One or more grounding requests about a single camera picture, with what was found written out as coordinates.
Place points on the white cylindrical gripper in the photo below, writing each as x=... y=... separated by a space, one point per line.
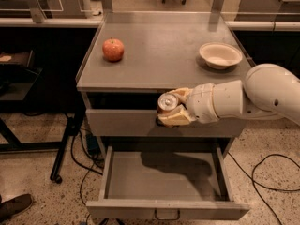
x=201 y=103

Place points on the orange soda can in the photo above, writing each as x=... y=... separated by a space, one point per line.
x=167 y=102

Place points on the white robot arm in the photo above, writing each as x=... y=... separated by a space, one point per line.
x=268 y=92

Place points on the grey drawer cabinet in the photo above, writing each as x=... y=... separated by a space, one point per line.
x=161 y=54

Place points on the grey top drawer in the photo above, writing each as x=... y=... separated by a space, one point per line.
x=143 y=123

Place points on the grey open middle drawer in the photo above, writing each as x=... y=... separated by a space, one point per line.
x=166 y=186

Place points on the red apple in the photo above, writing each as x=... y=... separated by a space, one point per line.
x=113 y=49

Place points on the dark shoe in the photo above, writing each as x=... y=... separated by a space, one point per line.
x=15 y=206

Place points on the white horizontal rail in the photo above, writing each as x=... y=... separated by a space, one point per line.
x=83 y=23

